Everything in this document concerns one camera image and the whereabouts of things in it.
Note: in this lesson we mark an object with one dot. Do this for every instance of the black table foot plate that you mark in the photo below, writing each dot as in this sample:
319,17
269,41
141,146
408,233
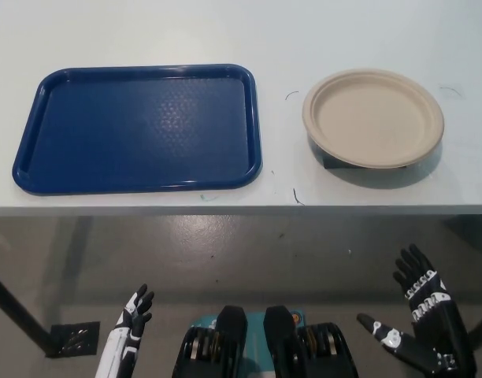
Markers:
77,338

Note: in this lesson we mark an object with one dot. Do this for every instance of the beige round paper plate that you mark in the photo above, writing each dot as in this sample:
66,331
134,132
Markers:
373,118

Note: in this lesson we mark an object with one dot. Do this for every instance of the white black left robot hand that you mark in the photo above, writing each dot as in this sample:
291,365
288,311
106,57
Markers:
123,338

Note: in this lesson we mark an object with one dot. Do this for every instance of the black table leg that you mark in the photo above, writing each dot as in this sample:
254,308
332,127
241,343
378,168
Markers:
20,311

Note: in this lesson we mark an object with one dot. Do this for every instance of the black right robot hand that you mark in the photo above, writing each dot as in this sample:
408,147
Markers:
434,327

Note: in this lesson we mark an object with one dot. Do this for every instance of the black teal robot body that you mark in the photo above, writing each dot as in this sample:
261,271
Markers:
280,346

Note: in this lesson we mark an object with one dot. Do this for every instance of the blue plastic serving tray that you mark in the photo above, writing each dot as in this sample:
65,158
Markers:
138,130

